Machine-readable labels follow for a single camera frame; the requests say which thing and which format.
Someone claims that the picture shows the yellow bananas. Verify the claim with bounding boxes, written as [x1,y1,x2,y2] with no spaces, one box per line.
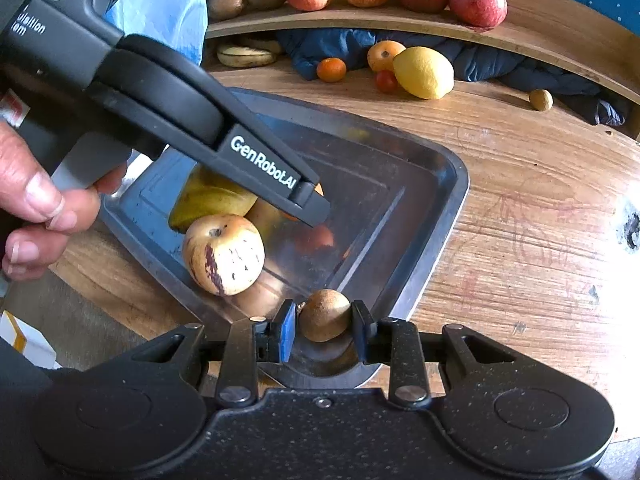
[216,39,282,68]

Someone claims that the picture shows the curved wooden shelf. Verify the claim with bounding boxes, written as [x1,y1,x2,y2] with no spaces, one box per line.
[206,0,639,102]

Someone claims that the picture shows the light blue garment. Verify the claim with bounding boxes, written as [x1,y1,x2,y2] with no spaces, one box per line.
[105,0,208,64]

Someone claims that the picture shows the orange mandarin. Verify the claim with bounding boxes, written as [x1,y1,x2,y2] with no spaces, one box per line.
[316,58,347,84]
[282,224,335,256]

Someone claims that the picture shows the steel rectangular tray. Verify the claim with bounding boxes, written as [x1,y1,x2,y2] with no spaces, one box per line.
[96,86,471,392]

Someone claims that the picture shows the green red mango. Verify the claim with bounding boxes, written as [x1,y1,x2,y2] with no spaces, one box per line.
[168,164,257,233]

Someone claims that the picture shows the dark blue jacket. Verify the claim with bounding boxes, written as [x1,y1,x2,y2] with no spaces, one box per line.
[274,28,632,127]

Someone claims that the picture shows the pale spotted apple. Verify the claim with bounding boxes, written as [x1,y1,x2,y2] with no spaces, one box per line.
[182,214,266,296]

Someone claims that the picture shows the small brown longan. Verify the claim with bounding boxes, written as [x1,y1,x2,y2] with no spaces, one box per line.
[528,89,554,112]

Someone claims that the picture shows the small brown kiwi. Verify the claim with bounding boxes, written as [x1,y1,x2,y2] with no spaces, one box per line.
[298,289,350,342]

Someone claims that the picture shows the person's left hand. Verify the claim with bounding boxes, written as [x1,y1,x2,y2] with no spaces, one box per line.
[1,122,127,282]

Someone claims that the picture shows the red cherry tomato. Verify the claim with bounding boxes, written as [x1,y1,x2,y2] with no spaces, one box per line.
[375,70,398,94]

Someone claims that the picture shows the orange yellow persimmon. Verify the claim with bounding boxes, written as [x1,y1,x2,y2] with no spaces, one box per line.
[367,40,406,73]

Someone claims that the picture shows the brown kiwi far left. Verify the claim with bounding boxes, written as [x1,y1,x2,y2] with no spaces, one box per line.
[207,0,245,22]

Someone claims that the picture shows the yellow lemon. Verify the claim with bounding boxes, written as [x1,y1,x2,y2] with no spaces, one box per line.
[393,47,454,100]

